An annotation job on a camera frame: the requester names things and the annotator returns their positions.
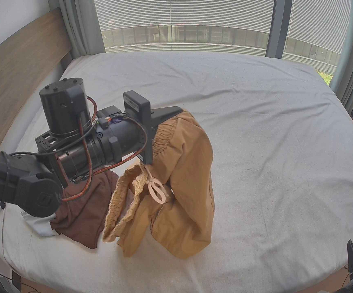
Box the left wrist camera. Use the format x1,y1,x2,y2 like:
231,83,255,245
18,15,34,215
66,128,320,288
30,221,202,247
122,90,151,130

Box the tan shorts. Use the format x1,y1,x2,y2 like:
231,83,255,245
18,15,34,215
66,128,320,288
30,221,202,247
103,110,216,259

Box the brown garment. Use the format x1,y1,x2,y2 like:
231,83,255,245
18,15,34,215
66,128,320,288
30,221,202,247
50,170,134,249

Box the pale grey garment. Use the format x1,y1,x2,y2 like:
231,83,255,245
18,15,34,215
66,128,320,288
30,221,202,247
20,211,58,237

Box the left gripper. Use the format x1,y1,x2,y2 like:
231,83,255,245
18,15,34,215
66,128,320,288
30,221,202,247
96,105,185,168

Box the window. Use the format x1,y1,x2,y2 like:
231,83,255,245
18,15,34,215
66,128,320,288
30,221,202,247
91,0,352,72

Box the bed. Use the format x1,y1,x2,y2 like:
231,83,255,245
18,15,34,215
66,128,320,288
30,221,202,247
0,7,353,293

